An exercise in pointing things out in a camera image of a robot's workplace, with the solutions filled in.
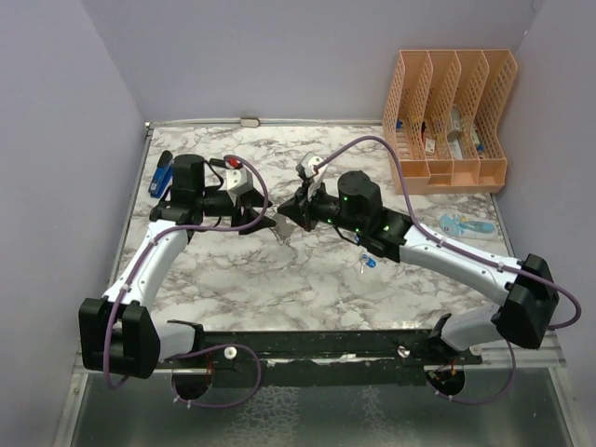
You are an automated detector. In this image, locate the peach plastic desk organizer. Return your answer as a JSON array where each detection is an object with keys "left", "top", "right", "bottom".
[{"left": 382, "top": 49, "right": 517, "bottom": 195}]

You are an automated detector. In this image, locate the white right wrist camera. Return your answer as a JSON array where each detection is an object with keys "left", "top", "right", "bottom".
[{"left": 296, "top": 152, "right": 328, "bottom": 195}]

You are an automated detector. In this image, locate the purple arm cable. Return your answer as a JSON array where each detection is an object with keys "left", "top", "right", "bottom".
[
  {"left": 316, "top": 135, "right": 582, "bottom": 405},
  {"left": 102, "top": 156, "right": 276, "bottom": 410}
]

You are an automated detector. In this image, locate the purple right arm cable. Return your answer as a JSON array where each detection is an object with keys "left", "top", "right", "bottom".
[{"left": 316, "top": 135, "right": 582, "bottom": 405}]

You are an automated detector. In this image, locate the black orange highlighter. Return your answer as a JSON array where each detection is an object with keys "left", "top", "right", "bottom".
[{"left": 209, "top": 157, "right": 243, "bottom": 169}]

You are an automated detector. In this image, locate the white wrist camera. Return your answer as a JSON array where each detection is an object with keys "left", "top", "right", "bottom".
[
  {"left": 225, "top": 167, "right": 253, "bottom": 201},
  {"left": 296, "top": 152, "right": 328, "bottom": 195}
]

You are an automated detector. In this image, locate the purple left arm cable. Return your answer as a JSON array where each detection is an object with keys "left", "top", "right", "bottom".
[{"left": 102, "top": 156, "right": 276, "bottom": 410}]

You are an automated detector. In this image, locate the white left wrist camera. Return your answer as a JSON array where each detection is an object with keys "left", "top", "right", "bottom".
[{"left": 225, "top": 167, "right": 253, "bottom": 201}]

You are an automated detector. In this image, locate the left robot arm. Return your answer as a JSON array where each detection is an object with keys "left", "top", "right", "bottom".
[{"left": 78, "top": 155, "right": 275, "bottom": 379}]

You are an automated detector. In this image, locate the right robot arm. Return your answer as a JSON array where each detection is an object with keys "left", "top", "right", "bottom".
[{"left": 278, "top": 171, "right": 559, "bottom": 364}]

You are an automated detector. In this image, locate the white wall clip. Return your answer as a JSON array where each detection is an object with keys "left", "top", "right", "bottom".
[{"left": 239, "top": 116, "right": 261, "bottom": 129}]

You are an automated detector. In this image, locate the blue black stapler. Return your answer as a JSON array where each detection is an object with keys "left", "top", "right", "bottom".
[{"left": 148, "top": 150, "right": 173, "bottom": 198}]

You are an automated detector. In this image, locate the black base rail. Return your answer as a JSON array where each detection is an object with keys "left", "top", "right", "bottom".
[{"left": 156, "top": 329, "right": 481, "bottom": 388}]

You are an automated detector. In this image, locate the light blue packaged item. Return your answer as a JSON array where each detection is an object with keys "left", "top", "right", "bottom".
[{"left": 439, "top": 213, "right": 498, "bottom": 240}]

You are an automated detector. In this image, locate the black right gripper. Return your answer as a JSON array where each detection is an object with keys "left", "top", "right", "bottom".
[{"left": 278, "top": 178, "right": 364, "bottom": 235}]

